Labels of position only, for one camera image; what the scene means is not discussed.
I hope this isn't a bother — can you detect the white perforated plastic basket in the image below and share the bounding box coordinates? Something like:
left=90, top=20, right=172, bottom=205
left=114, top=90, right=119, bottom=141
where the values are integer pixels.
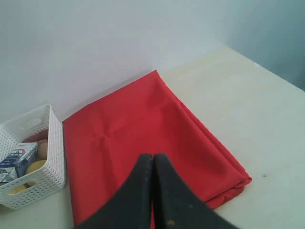
left=0, top=104, right=66, bottom=210

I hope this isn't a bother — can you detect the red table cloth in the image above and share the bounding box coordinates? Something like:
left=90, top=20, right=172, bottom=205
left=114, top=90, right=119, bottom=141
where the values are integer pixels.
left=63, top=71, right=252, bottom=224

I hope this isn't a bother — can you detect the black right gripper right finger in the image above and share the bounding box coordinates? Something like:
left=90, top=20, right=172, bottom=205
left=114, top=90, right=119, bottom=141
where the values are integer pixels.
left=152, top=153, right=235, bottom=229

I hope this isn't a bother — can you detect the yellow lemon piece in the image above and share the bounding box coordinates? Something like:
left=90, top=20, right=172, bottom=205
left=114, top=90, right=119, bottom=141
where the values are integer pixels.
left=8, top=160, right=46, bottom=195

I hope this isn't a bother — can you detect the blue white milk carton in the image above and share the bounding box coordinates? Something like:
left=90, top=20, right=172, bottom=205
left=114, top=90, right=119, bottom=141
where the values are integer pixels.
left=0, top=143, right=38, bottom=183

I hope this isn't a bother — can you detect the red sausage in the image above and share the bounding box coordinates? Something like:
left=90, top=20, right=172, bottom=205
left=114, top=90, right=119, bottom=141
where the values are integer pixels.
left=23, top=129, right=49, bottom=142

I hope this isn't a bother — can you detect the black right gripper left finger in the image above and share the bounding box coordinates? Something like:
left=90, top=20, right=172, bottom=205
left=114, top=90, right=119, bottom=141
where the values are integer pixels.
left=75, top=154, right=153, bottom=229

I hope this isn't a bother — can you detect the brown egg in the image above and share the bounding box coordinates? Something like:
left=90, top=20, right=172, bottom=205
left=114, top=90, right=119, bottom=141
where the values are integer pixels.
left=37, top=139, right=48, bottom=160

